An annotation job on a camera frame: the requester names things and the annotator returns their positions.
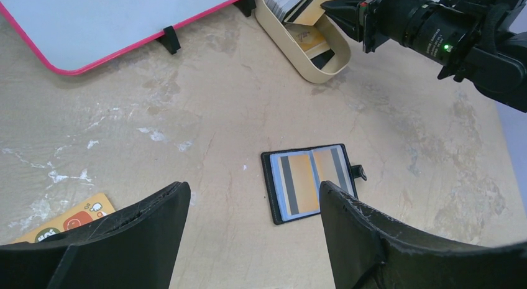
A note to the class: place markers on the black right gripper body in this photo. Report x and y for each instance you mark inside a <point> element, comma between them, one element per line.
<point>470,39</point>

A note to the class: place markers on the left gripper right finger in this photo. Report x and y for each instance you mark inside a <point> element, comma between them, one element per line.
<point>369,249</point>

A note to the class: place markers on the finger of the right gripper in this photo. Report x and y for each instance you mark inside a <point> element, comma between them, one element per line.
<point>345,14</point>

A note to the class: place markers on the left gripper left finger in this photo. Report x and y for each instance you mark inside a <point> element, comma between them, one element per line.
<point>135,247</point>

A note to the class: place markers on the gold striped card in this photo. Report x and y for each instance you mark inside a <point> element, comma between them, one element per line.
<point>331,165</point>
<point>307,12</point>

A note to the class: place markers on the black card holder wallet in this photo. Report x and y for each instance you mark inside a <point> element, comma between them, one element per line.
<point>357,171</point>

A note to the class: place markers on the gold card in tray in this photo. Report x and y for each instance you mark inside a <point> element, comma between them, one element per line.
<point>311,41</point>

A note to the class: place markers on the black card in tray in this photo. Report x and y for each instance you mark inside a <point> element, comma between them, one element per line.
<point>322,59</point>

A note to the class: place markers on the grey card stack in tray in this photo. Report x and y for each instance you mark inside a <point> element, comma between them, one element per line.
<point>280,8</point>

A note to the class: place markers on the beige oval card tray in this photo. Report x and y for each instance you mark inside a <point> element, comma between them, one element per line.
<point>285,42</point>

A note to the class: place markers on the orange snack packet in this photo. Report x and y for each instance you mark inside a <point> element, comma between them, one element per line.
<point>89,210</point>

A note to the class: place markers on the black whiteboard stand clip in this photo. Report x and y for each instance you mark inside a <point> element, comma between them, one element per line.
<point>245,6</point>
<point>169,40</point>

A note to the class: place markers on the white board with pink frame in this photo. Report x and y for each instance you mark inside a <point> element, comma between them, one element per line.
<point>71,37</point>

